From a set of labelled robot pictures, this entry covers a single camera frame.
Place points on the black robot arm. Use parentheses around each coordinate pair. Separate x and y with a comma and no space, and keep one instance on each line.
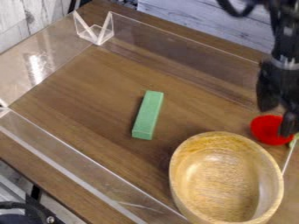
(283,12)

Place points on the oval wooden bowl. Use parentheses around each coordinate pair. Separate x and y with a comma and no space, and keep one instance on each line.
(225,180)

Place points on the green rectangular block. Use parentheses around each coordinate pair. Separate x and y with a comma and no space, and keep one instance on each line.
(146,115)

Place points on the small light green object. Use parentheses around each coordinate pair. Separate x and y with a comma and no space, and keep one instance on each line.
(291,145)

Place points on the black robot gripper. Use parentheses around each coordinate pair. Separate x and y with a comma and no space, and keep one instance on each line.
(277,88)

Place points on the clear acrylic corner bracket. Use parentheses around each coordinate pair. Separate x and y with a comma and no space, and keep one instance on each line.
(94,34)

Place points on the red fuzzy ball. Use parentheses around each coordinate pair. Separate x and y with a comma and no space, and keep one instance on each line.
(264,127)

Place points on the clear acrylic table barrier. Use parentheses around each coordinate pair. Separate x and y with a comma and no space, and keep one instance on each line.
(73,94)

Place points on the black clamp with cable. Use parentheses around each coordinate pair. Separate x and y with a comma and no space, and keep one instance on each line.
(20,209)

